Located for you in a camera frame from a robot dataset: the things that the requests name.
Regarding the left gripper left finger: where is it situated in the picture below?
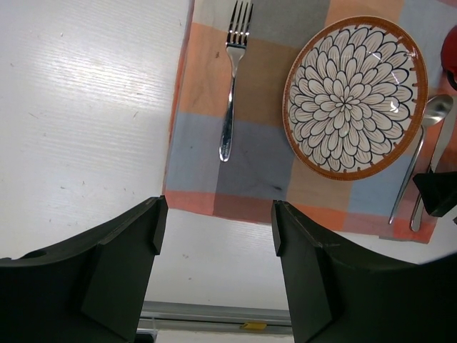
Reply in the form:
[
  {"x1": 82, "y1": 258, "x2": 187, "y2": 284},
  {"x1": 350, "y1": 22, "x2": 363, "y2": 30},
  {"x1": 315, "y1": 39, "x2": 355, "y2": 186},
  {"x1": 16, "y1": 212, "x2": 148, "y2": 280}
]
[{"x1": 1, "y1": 197, "x2": 167, "y2": 342}]

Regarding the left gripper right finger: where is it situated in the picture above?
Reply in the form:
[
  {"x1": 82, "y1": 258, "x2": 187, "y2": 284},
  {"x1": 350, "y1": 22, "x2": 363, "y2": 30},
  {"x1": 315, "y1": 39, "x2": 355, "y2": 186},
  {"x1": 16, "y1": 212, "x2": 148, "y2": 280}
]
[{"x1": 271, "y1": 201, "x2": 456, "y2": 342}]

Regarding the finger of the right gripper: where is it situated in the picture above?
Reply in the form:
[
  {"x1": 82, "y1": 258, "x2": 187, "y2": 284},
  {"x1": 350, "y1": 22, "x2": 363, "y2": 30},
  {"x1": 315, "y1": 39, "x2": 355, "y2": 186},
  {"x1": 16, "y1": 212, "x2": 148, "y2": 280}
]
[{"x1": 413, "y1": 171, "x2": 457, "y2": 217}]

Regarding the silver table knife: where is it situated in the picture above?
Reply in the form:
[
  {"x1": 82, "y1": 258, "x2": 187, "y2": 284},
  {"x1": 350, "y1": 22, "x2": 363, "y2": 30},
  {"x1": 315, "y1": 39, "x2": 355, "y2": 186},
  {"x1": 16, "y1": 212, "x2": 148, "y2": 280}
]
[{"x1": 409, "y1": 103, "x2": 457, "y2": 232}]

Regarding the silver spoon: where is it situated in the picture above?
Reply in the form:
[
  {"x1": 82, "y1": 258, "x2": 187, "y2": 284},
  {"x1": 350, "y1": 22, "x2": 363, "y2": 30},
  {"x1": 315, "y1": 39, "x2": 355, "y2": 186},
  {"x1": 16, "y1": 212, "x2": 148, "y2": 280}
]
[{"x1": 388, "y1": 94, "x2": 453, "y2": 224}]

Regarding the floral patterned ceramic plate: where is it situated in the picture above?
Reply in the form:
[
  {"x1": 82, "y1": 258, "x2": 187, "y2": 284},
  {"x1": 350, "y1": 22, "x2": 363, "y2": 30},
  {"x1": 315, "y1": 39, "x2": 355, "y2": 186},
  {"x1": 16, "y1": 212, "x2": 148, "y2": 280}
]
[{"x1": 282, "y1": 16, "x2": 428, "y2": 181}]

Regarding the red mug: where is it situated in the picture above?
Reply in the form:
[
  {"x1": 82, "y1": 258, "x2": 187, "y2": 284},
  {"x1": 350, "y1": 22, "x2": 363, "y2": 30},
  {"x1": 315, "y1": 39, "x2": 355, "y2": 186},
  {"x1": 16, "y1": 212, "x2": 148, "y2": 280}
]
[{"x1": 441, "y1": 26, "x2": 457, "y2": 90}]

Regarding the orange checked cloth placemat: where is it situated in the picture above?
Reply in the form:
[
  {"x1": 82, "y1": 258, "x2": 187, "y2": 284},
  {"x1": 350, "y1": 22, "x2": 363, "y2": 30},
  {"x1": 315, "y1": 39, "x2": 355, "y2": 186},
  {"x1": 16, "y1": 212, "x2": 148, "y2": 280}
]
[{"x1": 164, "y1": 1, "x2": 456, "y2": 243}]

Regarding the silver fork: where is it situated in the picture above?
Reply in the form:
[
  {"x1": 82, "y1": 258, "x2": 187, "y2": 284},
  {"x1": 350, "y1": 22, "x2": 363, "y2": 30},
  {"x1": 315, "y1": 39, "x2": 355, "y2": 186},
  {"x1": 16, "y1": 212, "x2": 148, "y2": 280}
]
[{"x1": 219, "y1": 1, "x2": 253, "y2": 162}]

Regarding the aluminium frame rail front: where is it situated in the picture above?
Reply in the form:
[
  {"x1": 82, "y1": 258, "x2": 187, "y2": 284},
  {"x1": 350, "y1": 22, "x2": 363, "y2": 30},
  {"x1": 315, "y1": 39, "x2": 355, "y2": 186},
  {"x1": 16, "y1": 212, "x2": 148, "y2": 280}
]
[{"x1": 138, "y1": 301, "x2": 292, "y2": 336}]

